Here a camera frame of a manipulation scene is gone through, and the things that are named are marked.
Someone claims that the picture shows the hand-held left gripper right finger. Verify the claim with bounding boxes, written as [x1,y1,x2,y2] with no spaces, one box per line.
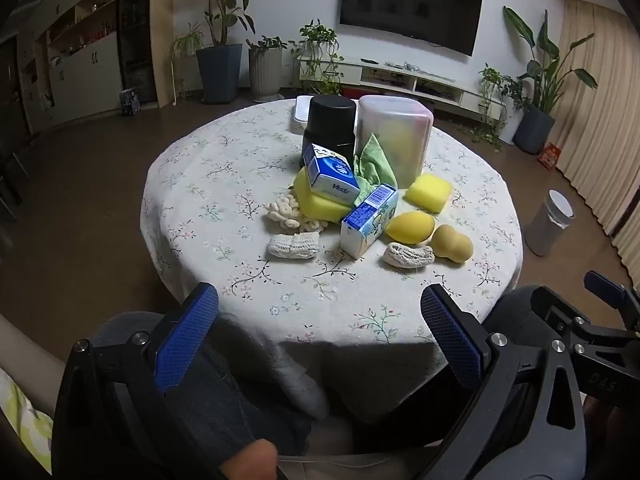
[420,284,588,480]

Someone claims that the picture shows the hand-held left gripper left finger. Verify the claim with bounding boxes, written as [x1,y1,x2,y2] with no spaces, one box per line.
[51,282,281,480]

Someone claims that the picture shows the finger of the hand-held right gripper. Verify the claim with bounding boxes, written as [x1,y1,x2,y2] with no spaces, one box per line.
[530,285,640,361]
[584,270,640,313]

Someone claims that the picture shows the white knitted cloth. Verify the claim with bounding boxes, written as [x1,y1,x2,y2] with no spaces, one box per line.
[267,231,321,261]
[382,242,436,270]

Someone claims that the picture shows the tan gourd-shaped sponge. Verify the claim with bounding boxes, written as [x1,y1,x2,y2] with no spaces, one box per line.
[430,224,474,264]

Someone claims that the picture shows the yellow egg-shaped sponge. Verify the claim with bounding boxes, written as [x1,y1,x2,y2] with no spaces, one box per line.
[384,211,437,246]

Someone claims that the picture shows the blue tissue pack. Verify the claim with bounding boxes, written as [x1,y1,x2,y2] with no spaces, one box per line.
[340,183,399,259]
[301,142,362,206]

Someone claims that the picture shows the small yellow sponge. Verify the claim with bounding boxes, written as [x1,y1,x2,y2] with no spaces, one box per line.
[404,174,454,216]

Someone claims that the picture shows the large yellow sponge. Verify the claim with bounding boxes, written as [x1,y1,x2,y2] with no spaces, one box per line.
[292,166,353,224]

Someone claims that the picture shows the green cloth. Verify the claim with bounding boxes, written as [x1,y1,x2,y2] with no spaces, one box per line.
[353,132,399,206]

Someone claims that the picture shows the translucent plastic container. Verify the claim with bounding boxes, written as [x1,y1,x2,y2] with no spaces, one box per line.
[354,95,435,188]

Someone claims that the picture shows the black round container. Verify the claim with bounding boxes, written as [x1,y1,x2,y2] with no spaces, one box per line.
[301,95,359,171]

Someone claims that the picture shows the person's left hand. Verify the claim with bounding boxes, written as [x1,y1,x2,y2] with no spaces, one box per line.
[219,439,279,480]

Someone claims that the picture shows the person's grey trousers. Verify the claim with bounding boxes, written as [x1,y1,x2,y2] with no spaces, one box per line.
[90,284,566,461]

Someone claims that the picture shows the grey trash can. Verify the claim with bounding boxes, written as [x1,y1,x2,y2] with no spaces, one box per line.
[524,189,576,257]

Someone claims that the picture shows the red box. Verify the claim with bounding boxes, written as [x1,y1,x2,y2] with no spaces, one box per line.
[537,142,562,172]

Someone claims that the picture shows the beige sofa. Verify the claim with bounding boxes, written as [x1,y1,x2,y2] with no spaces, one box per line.
[0,314,71,418]

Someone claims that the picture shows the round floral-clothed table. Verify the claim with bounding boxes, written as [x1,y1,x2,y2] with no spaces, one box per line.
[140,96,524,421]

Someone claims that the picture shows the large-leaf plant in dark pot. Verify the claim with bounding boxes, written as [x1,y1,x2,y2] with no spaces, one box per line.
[502,5,599,156]

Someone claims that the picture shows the beige curtain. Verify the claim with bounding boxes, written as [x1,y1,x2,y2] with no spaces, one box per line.
[542,0,640,273]

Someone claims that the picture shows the leaf print cushion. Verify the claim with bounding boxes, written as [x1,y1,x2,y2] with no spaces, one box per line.
[0,367,54,475]

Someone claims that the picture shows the leafy plant in white pot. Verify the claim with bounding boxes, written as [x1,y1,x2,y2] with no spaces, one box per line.
[470,64,523,153]

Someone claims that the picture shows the blue toy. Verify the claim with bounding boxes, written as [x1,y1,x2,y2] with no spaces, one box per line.
[120,88,143,116]

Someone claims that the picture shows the white tray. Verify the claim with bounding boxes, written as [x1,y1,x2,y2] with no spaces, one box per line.
[291,95,316,134]

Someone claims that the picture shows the white television console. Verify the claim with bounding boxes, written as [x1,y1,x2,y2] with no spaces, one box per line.
[297,55,507,113]

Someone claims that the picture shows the tall tree in blue pot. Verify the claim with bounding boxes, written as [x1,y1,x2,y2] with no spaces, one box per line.
[181,0,256,105]

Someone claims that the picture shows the plant in ribbed grey pot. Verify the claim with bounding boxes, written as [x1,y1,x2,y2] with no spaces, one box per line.
[246,36,288,102]

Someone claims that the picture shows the spider plant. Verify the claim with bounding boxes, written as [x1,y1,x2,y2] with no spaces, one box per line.
[169,22,207,63]

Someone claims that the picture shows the trailing vine plant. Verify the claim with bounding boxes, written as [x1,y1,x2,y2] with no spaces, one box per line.
[291,19,347,97]

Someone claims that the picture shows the white wall cabinet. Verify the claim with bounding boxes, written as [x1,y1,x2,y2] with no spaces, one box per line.
[0,0,156,137]

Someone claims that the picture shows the wall television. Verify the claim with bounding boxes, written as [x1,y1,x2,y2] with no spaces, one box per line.
[340,0,485,57]

